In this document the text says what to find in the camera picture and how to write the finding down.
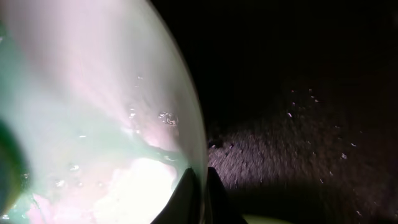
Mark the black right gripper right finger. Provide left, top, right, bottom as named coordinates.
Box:
left=205, top=167, right=247, bottom=224

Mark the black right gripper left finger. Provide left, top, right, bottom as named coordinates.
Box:
left=151, top=168, right=201, bottom=224

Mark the mint green plate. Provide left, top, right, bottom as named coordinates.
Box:
left=243, top=214, right=292, bottom=224
left=1, top=0, right=208, bottom=223

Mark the green yellow sponge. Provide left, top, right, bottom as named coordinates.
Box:
left=1, top=120, right=29, bottom=215

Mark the black round tray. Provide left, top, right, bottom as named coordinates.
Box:
left=154, top=1, right=397, bottom=223

